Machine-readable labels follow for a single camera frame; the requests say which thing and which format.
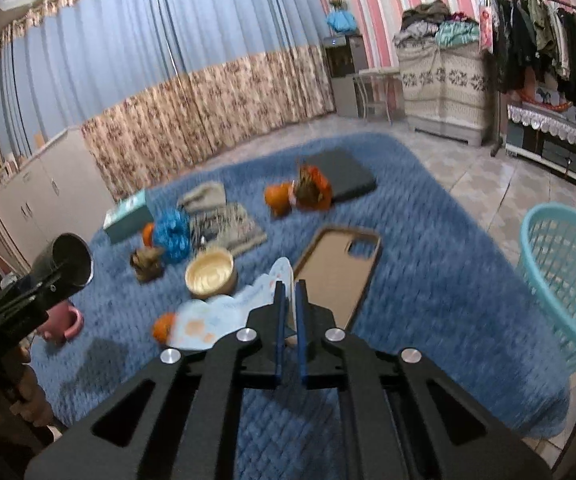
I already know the gold paper bowl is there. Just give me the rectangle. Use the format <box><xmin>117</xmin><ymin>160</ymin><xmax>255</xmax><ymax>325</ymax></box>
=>
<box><xmin>185</xmin><ymin>247</ymin><xmax>237</xmax><ymax>299</ymax></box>

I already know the small metal table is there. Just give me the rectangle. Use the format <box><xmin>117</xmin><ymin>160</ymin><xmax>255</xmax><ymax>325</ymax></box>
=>
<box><xmin>353</xmin><ymin>67</ymin><xmax>401</xmax><ymax>125</ymax></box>

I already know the small orange piece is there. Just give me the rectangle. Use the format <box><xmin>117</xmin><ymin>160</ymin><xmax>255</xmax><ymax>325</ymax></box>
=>
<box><xmin>142</xmin><ymin>222</ymin><xmax>154</xmax><ymax>247</ymax></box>

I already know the grey crumpled paper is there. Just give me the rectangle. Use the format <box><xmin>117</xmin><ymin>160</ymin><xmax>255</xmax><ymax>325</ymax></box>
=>
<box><xmin>177</xmin><ymin>181</ymin><xmax>227</xmax><ymax>214</ymax></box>

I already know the black notebook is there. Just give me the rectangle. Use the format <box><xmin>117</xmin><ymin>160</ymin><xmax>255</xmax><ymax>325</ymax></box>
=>
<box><xmin>303</xmin><ymin>148</ymin><xmax>377</xmax><ymax>204</ymax></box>

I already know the blue crumpled wrapper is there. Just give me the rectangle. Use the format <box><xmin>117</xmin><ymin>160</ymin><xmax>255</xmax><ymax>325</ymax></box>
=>
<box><xmin>152</xmin><ymin>209</ymin><xmax>191</xmax><ymax>264</ymax></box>

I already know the blue fluffy rug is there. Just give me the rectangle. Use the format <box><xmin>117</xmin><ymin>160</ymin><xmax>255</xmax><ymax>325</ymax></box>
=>
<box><xmin>30</xmin><ymin>131</ymin><xmax>572</xmax><ymax>480</ymax></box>

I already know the patterned grey snack bag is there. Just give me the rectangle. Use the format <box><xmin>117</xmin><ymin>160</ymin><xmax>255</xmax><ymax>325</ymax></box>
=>
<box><xmin>189</xmin><ymin>203</ymin><xmax>267</xmax><ymax>257</ymax></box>

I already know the cloth covered cabinet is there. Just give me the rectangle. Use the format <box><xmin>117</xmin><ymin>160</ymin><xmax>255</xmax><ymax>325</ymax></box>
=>
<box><xmin>397</xmin><ymin>42</ymin><xmax>493</xmax><ymax>146</ymax></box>

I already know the low tv bench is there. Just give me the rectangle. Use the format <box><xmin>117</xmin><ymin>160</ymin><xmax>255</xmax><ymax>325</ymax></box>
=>
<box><xmin>504</xmin><ymin>104</ymin><xmax>576</xmax><ymax>183</ymax></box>

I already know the white blue paper wrapper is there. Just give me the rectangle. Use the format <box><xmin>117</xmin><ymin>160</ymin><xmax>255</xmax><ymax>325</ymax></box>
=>
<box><xmin>165</xmin><ymin>257</ymin><xmax>294</xmax><ymax>351</ymax></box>

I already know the blue floral curtain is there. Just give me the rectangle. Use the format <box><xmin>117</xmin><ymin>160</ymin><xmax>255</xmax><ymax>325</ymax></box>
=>
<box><xmin>0</xmin><ymin>0</ymin><xmax>333</xmax><ymax>198</ymax></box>

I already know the orange peel front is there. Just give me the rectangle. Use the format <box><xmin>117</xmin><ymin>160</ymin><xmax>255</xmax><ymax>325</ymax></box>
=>
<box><xmin>151</xmin><ymin>312</ymin><xmax>176</xmax><ymax>346</ymax></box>

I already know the person left hand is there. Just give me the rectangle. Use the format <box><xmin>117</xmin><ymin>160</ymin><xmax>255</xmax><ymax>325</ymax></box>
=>
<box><xmin>0</xmin><ymin>347</ymin><xmax>54</xmax><ymax>432</ymax></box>

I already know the brown phone case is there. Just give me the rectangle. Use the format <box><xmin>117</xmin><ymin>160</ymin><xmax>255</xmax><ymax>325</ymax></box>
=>
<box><xmin>293</xmin><ymin>224</ymin><xmax>381</xmax><ymax>330</ymax></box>

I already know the brown trash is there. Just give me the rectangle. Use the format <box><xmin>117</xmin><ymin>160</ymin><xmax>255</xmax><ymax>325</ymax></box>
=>
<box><xmin>130</xmin><ymin>247</ymin><xmax>164</xmax><ymax>284</ymax></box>

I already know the blue cloth on dispenser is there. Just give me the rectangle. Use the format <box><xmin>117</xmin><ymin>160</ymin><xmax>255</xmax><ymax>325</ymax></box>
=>
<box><xmin>326</xmin><ymin>9</ymin><xmax>358</xmax><ymax>35</ymax></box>

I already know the light blue plastic basket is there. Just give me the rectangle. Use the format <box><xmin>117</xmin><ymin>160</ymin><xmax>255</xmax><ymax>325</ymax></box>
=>
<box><xmin>518</xmin><ymin>203</ymin><xmax>576</xmax><ymax>373</ymax></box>

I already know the teal tissue box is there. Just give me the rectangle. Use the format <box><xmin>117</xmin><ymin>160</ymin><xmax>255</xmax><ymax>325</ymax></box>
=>
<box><xmin>102</xmin><ymin>190</ymin><xmax>153</xmax><ymax>244</ymax></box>

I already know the water dispenser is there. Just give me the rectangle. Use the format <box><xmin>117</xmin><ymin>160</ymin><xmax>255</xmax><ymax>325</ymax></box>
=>
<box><xmin>323</xmin><ymin>34</ymin><xmax>368</xmax><ymax>118</ymax></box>

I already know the pile of clothes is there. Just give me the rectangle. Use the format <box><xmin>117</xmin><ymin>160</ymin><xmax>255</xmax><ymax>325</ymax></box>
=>
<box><xmin>393</xmin><ymin>0</ymin><xmax>480</xmax><ymax>48</ymax></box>

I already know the pink cup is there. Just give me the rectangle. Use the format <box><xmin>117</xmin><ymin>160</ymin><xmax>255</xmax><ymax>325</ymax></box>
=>
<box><xmin>36</xmin><ymin>300</ymin><xmax>84</xmax><ymax>346</ymax></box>

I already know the clothes rack with garments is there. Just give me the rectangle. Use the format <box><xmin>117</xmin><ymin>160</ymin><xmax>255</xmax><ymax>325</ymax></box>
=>
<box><xmin>480</xmin><ymin>0</ymin><xmax>576</xmax><ymax>148</ymax></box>

